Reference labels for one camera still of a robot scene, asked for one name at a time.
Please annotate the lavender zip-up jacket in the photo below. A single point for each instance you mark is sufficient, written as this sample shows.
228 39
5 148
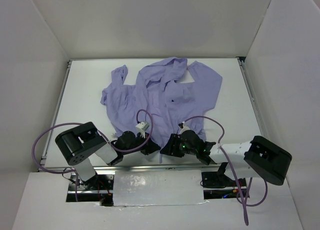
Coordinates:
171 90

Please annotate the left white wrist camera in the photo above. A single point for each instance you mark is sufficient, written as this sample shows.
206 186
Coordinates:
142 127

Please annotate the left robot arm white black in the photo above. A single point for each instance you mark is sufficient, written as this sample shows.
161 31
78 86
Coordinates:
79 143

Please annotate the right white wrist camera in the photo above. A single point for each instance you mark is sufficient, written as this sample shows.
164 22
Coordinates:
183 126

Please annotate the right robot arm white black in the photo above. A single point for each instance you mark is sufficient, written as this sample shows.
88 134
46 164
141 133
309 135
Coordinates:
256 158

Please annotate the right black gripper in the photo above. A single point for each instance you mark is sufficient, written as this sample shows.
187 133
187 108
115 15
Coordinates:
169 145

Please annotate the silver foil tape panel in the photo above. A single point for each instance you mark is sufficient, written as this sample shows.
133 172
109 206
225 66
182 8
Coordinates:
158 188

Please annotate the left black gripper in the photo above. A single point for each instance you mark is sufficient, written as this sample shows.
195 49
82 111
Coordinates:
149 145

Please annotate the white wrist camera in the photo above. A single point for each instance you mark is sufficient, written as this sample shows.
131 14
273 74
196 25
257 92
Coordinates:
142 127
183 126

